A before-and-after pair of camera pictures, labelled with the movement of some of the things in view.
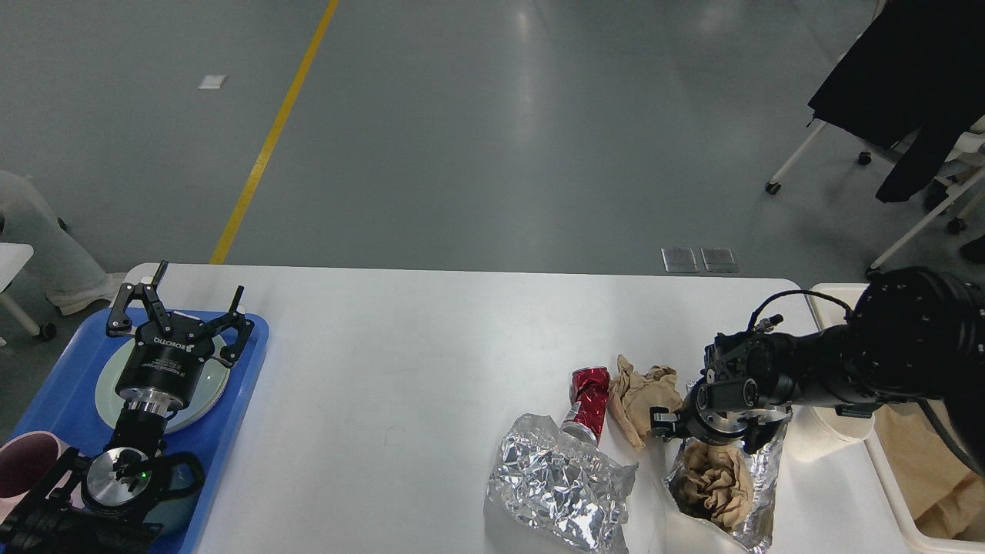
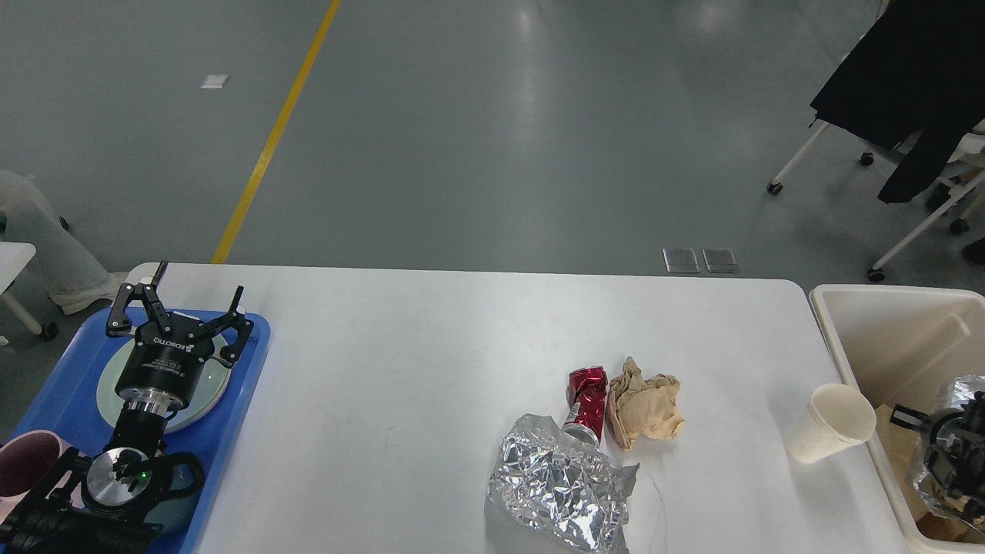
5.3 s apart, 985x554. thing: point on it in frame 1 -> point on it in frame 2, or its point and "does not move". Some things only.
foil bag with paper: (729, 487) -> (938, 499)
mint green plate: (215, 387) does not move
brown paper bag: (960, 515) does not move
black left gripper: (165, 366) does not move
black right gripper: (715, 414) -> (939, 460)
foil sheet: (568, 489) does not move
